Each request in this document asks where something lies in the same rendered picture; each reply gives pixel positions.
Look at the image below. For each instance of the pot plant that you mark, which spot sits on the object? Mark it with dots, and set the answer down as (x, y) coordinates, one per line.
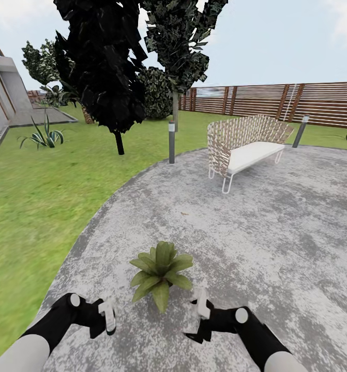
(159, 273)

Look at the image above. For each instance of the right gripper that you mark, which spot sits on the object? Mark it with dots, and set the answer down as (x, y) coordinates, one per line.
(207, 325)

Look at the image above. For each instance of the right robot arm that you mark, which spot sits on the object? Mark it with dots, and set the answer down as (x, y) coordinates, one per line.
(262, 344)

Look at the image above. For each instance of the garden chair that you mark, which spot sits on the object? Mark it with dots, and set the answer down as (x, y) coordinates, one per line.
(239, 143)

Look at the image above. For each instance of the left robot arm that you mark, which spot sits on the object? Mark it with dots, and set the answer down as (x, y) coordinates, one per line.
(30, 352)

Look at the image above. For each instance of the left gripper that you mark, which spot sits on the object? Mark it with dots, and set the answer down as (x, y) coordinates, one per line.
(95, 321)

